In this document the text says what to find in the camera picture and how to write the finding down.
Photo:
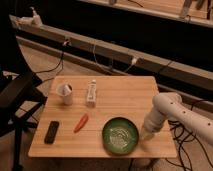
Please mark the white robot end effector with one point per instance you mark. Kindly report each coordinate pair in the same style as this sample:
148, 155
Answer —
153, 123

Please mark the green ceramic bowl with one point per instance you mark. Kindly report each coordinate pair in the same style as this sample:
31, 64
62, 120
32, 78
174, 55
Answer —
120, 136

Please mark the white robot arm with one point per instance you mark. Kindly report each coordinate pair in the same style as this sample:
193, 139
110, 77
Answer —
166, 105

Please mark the white tube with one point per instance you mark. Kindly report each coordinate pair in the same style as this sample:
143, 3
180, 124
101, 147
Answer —
91, 94

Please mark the white paper cup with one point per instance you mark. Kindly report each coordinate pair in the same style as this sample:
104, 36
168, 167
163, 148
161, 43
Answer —
64, 91

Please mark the black remote control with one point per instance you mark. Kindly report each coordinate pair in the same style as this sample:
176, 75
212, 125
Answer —
51, 132

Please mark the grey metal beam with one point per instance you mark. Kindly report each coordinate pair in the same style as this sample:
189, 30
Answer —
89, 48

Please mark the black chair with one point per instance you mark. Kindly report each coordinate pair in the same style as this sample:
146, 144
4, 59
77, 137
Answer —
15, 93

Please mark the white object on beam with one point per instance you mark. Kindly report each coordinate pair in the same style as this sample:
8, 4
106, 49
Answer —
35, 19

